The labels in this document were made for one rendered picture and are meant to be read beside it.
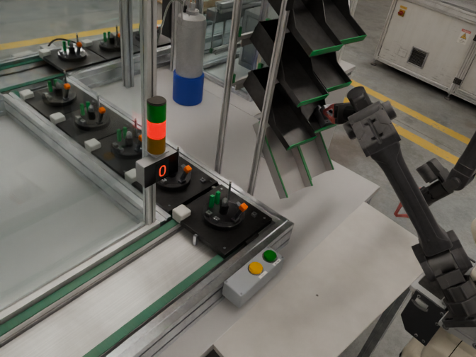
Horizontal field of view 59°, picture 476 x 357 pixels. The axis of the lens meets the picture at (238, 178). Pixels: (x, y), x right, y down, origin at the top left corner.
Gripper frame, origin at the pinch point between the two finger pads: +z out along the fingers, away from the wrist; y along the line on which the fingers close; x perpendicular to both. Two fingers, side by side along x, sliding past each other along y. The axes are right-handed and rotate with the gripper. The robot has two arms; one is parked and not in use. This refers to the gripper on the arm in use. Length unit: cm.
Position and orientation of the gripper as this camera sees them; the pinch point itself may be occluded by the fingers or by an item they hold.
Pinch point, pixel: (329, 111)
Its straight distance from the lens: 154.7
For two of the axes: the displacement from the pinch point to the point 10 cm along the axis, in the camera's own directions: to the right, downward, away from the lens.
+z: -5.3, -2.1, 8.2
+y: -8.5, 1.7, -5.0
